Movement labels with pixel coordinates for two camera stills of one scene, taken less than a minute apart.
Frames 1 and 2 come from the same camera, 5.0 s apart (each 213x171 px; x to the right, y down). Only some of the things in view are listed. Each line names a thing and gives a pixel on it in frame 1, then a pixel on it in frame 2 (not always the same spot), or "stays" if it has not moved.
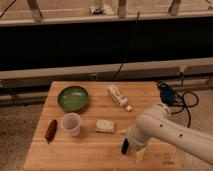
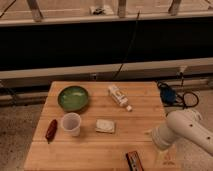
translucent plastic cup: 71,123 stays
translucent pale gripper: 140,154 → 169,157
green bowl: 72,98 stays
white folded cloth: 105,125 stays
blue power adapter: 167,95 stays
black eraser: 125,146 → 133,161
